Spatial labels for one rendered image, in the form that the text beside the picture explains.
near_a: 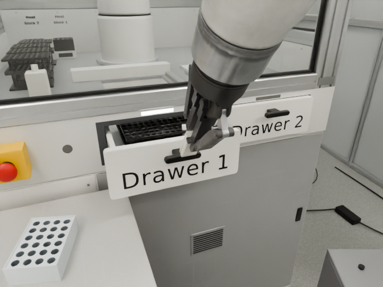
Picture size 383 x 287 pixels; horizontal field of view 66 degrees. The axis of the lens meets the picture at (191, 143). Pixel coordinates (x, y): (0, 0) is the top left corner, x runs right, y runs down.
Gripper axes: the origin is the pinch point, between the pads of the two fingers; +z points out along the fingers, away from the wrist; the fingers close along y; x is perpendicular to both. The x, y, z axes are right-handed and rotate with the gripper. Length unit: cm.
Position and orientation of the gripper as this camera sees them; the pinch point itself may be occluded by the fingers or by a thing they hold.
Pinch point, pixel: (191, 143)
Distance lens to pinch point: 52.1
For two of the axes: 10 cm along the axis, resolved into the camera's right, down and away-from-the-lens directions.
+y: -2.9, -8.6, 4.2
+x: -9.3, 1.6, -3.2
